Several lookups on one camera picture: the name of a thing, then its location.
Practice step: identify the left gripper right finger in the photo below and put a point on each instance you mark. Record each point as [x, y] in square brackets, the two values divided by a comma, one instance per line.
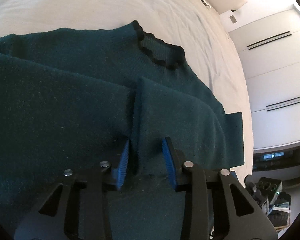
[217, 206]

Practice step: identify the white bed sheet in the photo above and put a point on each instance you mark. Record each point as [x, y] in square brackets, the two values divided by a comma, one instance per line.
[197, 28]

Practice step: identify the cluttered dark shelf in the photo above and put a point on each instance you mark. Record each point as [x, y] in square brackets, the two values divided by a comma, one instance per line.
[282, 165]

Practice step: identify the dark teal knit sweater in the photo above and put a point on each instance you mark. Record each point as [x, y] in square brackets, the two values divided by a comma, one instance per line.
[70, 99]

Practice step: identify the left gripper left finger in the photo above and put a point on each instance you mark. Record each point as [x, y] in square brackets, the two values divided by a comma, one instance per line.
[75, 205]

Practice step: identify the black equipment bag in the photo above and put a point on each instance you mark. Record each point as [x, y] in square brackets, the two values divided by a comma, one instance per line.
[269, 195]

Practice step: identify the white wardrobe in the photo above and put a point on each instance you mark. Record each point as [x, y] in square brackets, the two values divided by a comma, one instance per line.
[269, 50]

